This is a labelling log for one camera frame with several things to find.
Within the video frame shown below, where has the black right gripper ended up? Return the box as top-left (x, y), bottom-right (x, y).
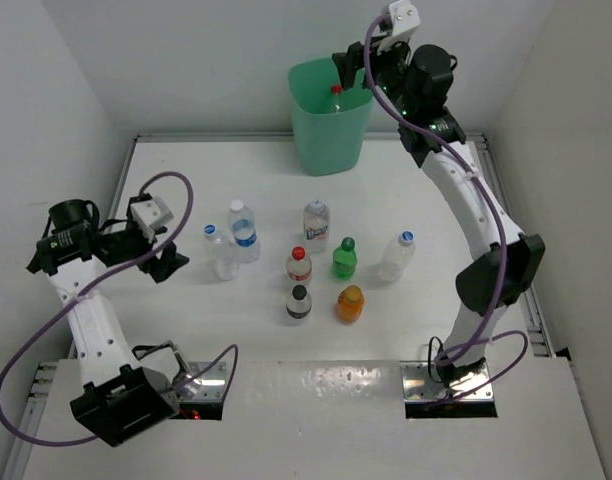
top-left (336, 29), bottom-right (417, 117)

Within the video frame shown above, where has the large red-cap cola bottle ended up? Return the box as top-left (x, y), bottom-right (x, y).
top-left (329, 84), bottom-right (343, 114)

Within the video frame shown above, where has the clear Pocari bottle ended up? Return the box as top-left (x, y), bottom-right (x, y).
top-left (203, 224), bottom-right (240, 281)
top-left (377, 230), bottom-right (416, 283)

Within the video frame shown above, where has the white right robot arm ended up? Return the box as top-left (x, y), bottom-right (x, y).
top-left (332, 41), bottom-right (545, 385)

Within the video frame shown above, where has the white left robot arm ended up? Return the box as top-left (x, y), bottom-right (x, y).
top-left (27, 194), bottom-right (189, 447)

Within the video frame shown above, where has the green plastic bin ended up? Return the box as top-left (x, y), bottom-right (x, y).
top-left (288, 58), bottom-right (373, 176)

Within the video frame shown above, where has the Aquafina bottle white cap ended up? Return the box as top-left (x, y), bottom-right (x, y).
top-left (227, 199), bottom-right (261, 263)

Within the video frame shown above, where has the small red-cap cola bottle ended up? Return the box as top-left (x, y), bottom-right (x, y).
top-left (286, 246), bottom-right (312, 285)

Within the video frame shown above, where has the black-cap black-label bottle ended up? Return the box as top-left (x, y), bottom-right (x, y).
top-left (286, 285), bottom-right (312, 325)

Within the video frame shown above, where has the clear bottle colourful label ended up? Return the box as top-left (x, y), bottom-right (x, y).
top-left (303, 198), bottom-right (330, 254)

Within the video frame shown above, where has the green soda bottle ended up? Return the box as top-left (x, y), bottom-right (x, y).
top-left (332, 237), bottom-right (358, 280)

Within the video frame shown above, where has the orange juice bottle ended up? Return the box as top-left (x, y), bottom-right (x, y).
top-left (335, 285), bottom-right (364, 324)

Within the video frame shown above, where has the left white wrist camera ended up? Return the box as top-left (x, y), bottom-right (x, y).
top-left (128, 196), bottom-right (174, 243)

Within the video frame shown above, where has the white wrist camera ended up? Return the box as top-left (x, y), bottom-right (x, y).
top-left (377, 0), bottom-right (421, 53)
top-left (128, 196), bottom-right (174, 243)

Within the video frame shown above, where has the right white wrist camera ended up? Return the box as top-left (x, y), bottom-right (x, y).
top-left (377, 0), bottom-right (421, 53)

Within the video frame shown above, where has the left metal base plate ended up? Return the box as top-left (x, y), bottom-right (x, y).
top-left (179, 362), bottom-right (228, 403)

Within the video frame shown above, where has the metal base plate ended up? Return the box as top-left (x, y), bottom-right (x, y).
top-left (400, 361), bottom-right (494, 403)
top-left (179, 362), bottom-right (228, 403)

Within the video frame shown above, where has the aluminium rail left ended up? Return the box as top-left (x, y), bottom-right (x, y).
top-left (0, 133), bottom-right (140, 480)

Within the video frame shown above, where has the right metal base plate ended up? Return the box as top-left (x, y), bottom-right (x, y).
top-left (400, 361), bottom-right (494, 403)

